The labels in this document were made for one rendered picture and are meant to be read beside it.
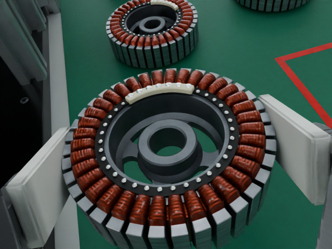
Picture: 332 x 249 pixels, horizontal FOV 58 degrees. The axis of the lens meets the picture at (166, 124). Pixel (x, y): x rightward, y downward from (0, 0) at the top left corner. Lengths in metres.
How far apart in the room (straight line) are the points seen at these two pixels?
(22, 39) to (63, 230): 0.19
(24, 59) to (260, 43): 0.27
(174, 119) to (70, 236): 0.15
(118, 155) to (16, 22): 0.20
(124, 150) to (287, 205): 0.14
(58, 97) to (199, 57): 0.17
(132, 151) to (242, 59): 0.22
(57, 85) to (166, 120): 0.23
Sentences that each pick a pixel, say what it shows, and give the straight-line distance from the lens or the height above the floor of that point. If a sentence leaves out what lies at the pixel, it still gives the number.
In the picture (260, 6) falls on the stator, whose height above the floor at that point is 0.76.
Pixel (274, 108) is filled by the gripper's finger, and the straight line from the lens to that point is 0.16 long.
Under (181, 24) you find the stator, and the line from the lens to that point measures 0.36.
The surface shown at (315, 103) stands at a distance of 0.33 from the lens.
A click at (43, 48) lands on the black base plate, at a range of 0.42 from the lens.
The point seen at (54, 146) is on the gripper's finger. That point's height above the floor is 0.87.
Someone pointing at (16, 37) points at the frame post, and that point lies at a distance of 0.34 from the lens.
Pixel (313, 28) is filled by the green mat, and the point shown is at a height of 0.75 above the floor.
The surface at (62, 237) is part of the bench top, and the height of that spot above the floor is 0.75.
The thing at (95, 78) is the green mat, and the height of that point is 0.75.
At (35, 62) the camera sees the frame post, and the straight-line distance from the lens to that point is 0.35.
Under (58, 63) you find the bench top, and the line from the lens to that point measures 0.42.
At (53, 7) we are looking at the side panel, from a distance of 0.52.
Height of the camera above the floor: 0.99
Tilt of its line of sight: 52 degrees down
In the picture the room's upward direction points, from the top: 11 degrees counter-clockwise
